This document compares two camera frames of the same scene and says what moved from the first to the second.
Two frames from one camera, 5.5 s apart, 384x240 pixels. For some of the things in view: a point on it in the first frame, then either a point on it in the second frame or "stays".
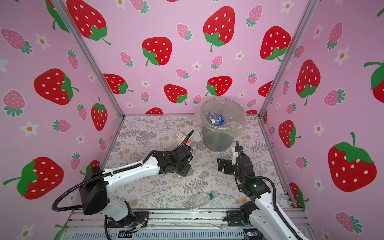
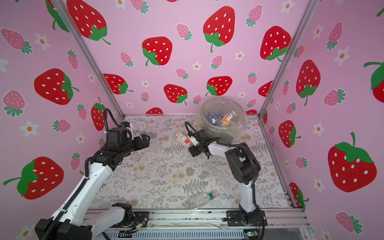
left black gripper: x=186 y=171 → x=145 y=143
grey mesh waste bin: x=221 y=120 stays
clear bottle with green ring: x=199 y=199 stays
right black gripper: x=229 y=164 → x=193 y=151
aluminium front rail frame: x=191 y=225 stays
